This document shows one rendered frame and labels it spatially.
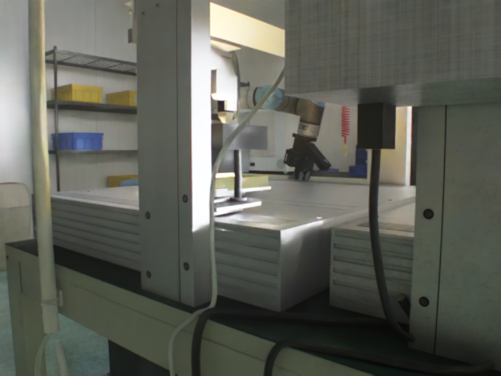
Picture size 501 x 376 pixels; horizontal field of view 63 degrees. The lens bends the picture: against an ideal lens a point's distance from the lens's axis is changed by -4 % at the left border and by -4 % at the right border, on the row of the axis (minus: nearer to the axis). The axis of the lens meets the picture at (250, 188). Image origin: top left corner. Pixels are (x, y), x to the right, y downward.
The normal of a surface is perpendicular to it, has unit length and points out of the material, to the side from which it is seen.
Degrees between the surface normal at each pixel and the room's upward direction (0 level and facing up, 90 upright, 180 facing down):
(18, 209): 93
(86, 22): 90
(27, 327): 90
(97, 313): 90
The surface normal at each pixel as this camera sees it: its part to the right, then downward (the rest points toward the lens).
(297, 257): 0.77, 0.05
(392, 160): -0.63, 0.07
